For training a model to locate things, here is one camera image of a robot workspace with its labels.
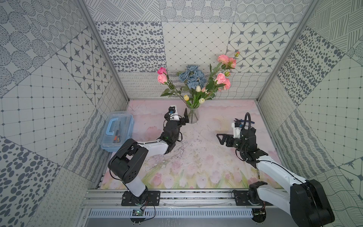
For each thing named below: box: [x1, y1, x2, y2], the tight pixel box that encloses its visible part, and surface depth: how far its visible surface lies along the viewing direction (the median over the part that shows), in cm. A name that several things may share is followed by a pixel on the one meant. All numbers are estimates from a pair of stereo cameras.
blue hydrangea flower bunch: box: [178, 64, 206, 90], surface depth 88 cm
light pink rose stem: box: [157, 73, 189, 106], surface depth 83 cm
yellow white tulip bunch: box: [183, 85, 206, 109], surface depth 90 cm
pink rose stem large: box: [204, 72, 232, 100], surface depth 79 cm
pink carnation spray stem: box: [207, 51, 241, 94], surface depth 89 cm
